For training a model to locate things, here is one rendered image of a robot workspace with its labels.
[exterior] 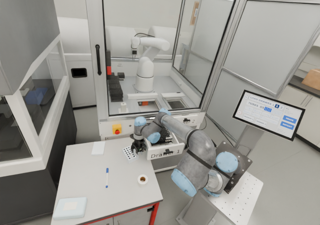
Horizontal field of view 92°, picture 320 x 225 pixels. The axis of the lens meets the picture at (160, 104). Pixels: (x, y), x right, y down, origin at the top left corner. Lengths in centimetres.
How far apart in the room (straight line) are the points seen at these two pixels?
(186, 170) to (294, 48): 206
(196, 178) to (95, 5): 96
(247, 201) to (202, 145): 79
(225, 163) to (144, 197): 55
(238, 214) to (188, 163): 71
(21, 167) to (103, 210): 56
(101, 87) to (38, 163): 60
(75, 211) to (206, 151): 78
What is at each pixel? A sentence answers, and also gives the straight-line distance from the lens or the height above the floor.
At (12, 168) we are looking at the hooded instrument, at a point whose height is 86.
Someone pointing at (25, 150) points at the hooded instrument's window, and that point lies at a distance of 121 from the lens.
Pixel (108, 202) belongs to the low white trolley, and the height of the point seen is 76.
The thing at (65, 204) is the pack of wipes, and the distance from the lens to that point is 114.
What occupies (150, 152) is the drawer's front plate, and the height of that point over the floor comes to 90.
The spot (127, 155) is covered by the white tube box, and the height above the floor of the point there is 80.
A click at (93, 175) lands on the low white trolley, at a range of 125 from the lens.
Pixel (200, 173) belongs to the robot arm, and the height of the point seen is 129.
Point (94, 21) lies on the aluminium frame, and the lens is 103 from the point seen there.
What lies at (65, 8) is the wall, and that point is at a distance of 422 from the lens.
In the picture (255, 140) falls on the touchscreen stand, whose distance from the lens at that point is 194.
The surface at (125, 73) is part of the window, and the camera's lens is 114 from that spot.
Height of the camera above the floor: 179
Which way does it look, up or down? 33 degrees down
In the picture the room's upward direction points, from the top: 9 degrees clockwise
